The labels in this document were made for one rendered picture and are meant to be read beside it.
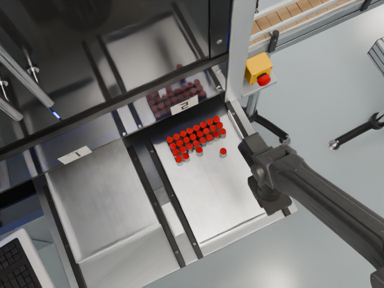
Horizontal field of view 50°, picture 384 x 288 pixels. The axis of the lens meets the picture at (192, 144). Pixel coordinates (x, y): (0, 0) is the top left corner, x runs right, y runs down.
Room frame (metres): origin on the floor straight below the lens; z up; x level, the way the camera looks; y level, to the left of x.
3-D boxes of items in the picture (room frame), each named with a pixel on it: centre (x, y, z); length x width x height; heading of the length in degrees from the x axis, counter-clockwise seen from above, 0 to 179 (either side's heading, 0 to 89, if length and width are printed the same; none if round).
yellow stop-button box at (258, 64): (0.56, -0.23, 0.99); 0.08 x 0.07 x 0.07; 17
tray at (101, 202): (0.28, 0.30, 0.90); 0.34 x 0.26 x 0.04; 17
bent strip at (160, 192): (0.18, 0.10, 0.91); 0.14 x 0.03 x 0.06; 18
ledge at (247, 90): (0.60, -0.23, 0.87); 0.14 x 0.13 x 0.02; 17
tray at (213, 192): (0.27, -0.05, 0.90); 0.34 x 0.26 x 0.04; 16
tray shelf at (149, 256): (0.26, 0.12, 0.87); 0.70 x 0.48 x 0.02; 107
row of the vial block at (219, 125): (0.40, -0.02, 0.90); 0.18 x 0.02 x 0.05; 106
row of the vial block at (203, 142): (0.37, -0.02, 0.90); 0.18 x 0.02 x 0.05; 106
